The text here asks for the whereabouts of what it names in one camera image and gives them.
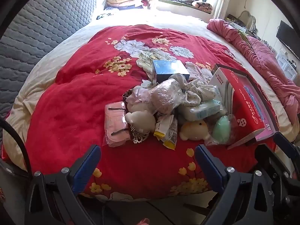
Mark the dressing table mirror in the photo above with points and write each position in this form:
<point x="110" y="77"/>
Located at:
<point x="246" y="18"/>

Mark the dressing table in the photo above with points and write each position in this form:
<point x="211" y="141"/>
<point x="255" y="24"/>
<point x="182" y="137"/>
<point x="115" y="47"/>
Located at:
<point x="236" y="23"/>

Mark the yellow white snack packet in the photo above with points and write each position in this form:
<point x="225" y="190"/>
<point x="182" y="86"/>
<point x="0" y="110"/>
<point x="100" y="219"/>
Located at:
<point x="167" y="129"/>

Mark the pink face mask pack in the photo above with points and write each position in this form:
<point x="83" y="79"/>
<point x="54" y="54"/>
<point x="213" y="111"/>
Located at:
<point x="114" y="121"/>

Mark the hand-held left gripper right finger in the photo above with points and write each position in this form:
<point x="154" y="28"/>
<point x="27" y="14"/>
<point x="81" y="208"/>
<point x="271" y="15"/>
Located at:
<point x="209" y="166"/>

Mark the white plush toy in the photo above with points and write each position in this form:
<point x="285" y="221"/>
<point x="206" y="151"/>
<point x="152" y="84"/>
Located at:
<point x="139" y="120"/>

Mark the grey quilted headboard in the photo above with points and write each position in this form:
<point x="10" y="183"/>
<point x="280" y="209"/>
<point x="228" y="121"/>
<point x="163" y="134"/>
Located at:
<point x="46" y="28"/>

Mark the patterned cushion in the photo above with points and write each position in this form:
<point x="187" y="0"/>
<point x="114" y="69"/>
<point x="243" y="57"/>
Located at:
<point x="201" y="5"/>

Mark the wet wipes pack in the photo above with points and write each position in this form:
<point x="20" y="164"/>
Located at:
<point x="199" y="110"/>

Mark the yellow plush chick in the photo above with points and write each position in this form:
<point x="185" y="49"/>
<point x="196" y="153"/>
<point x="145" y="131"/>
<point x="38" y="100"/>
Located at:
<point x="194" y="130"/>

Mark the dark blue box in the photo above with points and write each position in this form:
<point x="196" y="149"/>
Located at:
<point x="168" y="71"/>

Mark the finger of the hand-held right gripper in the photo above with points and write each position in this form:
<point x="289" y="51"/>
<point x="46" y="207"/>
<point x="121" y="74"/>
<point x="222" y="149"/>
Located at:
<point x="267" y="157"/>
<point x="286" y="145"/>

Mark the white cabinet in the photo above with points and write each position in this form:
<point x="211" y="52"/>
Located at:
<point x="287" y="65"/>

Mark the bagged beige plush toy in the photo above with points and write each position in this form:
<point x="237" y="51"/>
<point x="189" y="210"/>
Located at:
<point x="161" y="96"/>

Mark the black television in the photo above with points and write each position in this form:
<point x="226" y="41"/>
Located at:
<point x="288" y="37"/>

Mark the leopard print scrunchie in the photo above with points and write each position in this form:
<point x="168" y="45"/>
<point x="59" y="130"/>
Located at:
<point x="126" y="96"/>

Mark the dark cloth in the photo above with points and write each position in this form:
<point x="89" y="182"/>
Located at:
<point x="182" y="0"/>

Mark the peach folded blanket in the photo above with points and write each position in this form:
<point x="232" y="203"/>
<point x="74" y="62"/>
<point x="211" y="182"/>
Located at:
<point x="121" y="1"/>

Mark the green cloth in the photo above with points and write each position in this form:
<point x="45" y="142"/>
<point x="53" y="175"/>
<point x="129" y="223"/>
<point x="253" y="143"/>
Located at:
<point x="241" y="34"/>

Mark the silver ornate frame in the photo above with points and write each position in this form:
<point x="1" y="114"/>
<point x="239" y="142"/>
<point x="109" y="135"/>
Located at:
<point x="138" y="137"/>

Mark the bagged green sponge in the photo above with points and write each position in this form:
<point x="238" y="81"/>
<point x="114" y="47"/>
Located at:
<point x="222" y="127"/>

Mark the pink quilt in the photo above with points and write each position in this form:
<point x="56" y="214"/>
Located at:
<point x="269" y="68"/>

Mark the green window seat mat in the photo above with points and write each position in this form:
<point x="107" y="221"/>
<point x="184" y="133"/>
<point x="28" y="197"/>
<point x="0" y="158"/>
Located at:
<point x="171" y="2"/>

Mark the red floral blanket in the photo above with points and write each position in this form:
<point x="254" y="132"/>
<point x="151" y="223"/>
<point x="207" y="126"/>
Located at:
<point x="77" y="98"/>

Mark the pink book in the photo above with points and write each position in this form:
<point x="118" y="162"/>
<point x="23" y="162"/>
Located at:
<point x="257" y="98"/>

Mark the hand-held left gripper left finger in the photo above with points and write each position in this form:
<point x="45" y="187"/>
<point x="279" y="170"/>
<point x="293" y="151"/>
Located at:
<point x="86" y="166"/>

